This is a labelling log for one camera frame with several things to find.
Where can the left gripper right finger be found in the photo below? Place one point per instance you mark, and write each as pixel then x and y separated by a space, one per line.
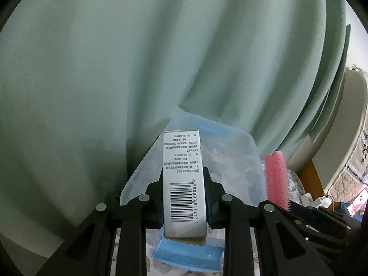
pixel 282 249

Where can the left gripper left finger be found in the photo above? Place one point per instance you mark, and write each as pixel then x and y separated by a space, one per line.
pixel 89 249

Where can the pink hair roller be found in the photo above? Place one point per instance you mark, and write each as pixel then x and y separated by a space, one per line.
pixel 277 179

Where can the white barcode carton box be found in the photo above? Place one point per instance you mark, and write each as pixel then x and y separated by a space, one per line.
pixel 185 213

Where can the floral grey table cloth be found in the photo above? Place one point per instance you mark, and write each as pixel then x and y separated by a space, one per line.
pixel 156 267

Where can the quilted beige bed cover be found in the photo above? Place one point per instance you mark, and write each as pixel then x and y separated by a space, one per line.
pixel 350 138

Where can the clear plastic storage bin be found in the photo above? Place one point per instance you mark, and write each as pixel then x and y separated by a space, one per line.
pixel 230 154

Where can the green curtain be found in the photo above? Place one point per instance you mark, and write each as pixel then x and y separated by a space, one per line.
pixel 87 86

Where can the blue bin latch handle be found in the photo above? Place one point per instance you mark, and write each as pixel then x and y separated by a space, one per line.
pixel 199 258

